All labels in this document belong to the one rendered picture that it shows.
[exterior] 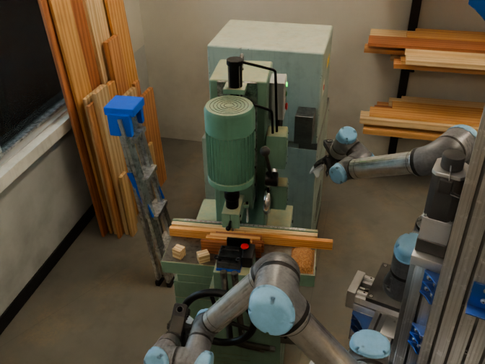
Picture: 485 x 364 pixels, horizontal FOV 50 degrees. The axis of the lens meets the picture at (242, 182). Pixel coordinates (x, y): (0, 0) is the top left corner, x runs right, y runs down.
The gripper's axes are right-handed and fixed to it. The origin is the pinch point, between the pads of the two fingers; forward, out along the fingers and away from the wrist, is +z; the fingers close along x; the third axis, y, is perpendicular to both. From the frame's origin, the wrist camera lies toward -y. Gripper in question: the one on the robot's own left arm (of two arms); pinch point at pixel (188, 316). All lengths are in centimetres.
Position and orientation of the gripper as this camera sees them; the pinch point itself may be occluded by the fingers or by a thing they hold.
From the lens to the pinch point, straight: 191.3
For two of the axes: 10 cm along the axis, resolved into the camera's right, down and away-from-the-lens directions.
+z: 1.7, -0.8, 9.8
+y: -1.0, 9.9, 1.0
